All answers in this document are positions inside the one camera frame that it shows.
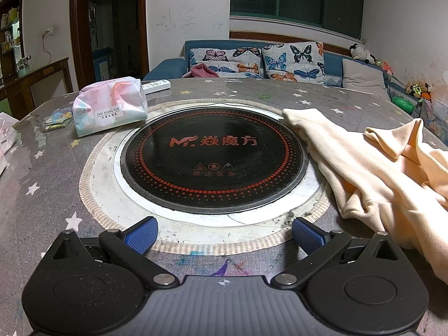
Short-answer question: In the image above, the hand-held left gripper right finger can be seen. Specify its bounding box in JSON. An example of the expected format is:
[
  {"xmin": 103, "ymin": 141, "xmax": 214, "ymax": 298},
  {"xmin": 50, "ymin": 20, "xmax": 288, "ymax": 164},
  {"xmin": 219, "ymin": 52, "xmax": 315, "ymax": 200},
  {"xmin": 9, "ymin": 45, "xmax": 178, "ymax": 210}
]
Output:
[{"xmin": 270, "ymin": 218, "xmax": 403, "ymax": 289}]

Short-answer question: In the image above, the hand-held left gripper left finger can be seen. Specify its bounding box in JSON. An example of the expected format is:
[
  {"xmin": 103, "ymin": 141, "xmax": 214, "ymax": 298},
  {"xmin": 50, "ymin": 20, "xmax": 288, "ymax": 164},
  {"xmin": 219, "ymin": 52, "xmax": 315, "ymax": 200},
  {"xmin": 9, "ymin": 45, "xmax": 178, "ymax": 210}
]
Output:
[{"xmin": 45, "ymin": 216, "xmax": 180, "ymax": 289}]

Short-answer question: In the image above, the cream garment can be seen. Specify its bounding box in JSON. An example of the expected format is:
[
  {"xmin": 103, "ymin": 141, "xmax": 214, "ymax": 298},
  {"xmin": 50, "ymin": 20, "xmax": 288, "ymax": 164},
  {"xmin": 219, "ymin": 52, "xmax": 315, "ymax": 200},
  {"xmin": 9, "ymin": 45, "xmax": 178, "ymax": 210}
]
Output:
[{"xmin": 282, "ymin": 108, "xmax": 448, "ymax": 288}]

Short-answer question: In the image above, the round black induction cooktop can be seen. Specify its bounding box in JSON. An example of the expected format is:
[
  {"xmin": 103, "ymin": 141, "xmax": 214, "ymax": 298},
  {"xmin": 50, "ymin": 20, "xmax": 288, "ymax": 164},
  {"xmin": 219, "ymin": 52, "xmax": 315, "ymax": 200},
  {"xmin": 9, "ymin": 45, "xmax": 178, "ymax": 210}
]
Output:
[{"xmin": 121, "ymin": 108, "xmax": 309, "ymax": 214}]

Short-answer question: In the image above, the grey star-print tablecloth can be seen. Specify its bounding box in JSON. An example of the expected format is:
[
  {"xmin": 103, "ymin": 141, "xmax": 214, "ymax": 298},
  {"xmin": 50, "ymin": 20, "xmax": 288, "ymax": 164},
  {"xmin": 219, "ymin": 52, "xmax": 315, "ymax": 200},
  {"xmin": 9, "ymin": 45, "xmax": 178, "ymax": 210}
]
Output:
[{"xmin": 0, "ymin": 78, "xmax": 435, "ymax": 323}]

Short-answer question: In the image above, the pastel tissue pack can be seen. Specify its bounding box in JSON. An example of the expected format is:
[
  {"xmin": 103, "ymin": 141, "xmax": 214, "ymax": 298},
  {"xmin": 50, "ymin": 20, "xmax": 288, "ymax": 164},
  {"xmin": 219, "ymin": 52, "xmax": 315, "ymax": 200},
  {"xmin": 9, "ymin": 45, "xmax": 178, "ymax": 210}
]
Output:
[{"xmin": 72, "ymin": 78, "xmax": 148, "ymax": 138}]

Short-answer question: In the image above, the small colourful packet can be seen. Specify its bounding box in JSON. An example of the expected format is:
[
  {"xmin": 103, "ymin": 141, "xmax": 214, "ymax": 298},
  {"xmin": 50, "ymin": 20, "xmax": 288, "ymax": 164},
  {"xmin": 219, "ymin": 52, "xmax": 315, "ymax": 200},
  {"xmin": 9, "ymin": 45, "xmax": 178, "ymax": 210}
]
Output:
[{"xmin": 44, "ymin": 110, "xmax": 75, "ymax": 133}]

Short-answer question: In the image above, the white remote control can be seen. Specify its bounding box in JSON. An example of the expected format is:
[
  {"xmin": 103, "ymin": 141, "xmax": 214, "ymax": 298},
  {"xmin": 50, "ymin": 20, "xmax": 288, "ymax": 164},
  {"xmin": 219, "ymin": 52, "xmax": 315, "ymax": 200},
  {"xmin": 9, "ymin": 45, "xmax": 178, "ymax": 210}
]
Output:
[{"xmin": 141, "ymin": 80, "xmax": 171, "ymax": 95}]

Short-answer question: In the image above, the green bowl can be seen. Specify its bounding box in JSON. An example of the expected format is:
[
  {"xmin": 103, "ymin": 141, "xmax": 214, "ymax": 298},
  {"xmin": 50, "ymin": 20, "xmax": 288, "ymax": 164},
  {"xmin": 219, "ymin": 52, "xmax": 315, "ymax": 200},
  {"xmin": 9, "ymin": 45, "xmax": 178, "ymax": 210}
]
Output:
[{"xmin": 391, "ymin": 95, "xmax": 415, "ymax": 113}]

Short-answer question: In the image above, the white plastic bag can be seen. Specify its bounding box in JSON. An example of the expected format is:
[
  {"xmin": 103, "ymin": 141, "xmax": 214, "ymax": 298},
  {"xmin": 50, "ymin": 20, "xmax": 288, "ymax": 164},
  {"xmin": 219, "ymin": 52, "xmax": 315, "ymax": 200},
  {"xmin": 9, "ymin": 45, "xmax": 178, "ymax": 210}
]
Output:
[{"xmin": 0, "ymin": 112, "xmax": 20, "ymax": 176}]

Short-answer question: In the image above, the blue sofa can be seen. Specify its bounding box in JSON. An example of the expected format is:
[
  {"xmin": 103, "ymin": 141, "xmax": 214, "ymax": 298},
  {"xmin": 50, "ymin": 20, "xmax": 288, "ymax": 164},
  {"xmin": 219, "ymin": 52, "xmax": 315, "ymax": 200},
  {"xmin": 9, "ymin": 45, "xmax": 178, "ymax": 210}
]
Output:
[{"xmin": 142, "ymin": 39, "xmax": 448, "ymax": 141}]

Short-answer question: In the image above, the grey pillow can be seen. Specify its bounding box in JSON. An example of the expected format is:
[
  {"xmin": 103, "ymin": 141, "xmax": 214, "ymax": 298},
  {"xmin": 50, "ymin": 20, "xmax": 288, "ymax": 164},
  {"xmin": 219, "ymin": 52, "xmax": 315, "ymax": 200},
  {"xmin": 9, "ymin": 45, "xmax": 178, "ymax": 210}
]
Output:
[{"xmin": 341, "ymin": 58, "xmax": 389, "ymax": 99}]

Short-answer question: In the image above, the clear plastic storage box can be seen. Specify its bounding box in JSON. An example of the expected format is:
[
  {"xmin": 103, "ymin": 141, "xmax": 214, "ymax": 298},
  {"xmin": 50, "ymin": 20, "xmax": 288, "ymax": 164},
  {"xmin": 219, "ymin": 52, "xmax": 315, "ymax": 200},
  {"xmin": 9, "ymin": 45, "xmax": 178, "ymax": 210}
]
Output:
[{"xmin": 415, "ymin": 98, "xmax": 448, "ymax": 137}]

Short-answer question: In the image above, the square butterfly print pillow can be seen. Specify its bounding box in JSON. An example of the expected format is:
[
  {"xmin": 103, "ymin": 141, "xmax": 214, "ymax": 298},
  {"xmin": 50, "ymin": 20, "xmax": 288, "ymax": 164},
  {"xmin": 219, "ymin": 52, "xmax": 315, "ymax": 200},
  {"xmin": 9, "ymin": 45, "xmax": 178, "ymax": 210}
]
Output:
[{"xmin": 262, "ymin": 41, "xmax": 326, "ymax": 84}]

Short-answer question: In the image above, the pink cloth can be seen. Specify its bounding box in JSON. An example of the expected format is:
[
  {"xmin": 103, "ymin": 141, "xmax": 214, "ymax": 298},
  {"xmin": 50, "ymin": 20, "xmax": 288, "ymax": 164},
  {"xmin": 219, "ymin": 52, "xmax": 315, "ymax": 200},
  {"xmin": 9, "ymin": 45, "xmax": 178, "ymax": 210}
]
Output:
[{"xmin": 182, "ymin": 63, "xmax": 220, "ymax": 78}]

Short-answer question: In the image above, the yellow toy pile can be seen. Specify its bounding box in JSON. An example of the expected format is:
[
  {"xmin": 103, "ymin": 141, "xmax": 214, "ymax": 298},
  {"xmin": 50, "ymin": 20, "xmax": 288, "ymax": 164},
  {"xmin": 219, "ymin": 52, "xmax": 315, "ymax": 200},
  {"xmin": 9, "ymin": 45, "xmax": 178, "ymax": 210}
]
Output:
[{"xmin": 406, "ymin": 82, "xmax": 433, "ymax": 103}]

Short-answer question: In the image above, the wooden sideboard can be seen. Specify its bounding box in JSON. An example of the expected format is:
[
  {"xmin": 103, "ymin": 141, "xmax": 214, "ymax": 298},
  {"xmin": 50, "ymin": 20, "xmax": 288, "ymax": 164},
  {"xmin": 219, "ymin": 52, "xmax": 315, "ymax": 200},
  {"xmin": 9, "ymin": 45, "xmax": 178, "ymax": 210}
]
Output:
[{"xmin": 0, "ymin": 58, "xmax": 74, "ymax": 120}]

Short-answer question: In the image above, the black and white plush toy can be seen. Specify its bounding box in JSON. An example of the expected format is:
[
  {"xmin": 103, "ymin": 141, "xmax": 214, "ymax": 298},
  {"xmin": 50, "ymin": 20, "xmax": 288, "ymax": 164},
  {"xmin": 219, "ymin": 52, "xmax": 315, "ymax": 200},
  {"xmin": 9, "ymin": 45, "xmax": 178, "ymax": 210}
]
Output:
[{"xmin": 350, "ymin": 44, "xmax": 377, "ymax": 64}]

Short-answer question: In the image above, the wide butterfly print pillow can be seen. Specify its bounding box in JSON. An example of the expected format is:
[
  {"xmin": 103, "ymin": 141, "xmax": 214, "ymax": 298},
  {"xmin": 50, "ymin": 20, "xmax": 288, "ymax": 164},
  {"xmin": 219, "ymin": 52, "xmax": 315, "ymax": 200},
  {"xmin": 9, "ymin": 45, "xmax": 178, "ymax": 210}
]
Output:
[{"xmin": 188, "ymin": 47, "xmax": 263, "ymax": 78}]

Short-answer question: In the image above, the wooden shelf unit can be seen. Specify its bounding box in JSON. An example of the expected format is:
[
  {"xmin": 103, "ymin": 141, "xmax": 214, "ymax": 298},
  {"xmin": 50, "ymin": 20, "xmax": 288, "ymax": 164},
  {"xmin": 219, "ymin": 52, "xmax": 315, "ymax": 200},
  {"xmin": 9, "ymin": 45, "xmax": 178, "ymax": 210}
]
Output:
[{"xmin": 0, "ymin": 0, "xmax": 26, "ymax": 81}]

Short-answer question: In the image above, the wooden door frame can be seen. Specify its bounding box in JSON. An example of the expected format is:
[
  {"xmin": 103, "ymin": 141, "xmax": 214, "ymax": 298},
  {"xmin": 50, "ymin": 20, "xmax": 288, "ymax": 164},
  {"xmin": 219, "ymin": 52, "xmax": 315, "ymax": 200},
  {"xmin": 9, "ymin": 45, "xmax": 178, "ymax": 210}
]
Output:
[{"xmin": 70, "ymin": 0, "xmax": 149, "ymax": 93}]

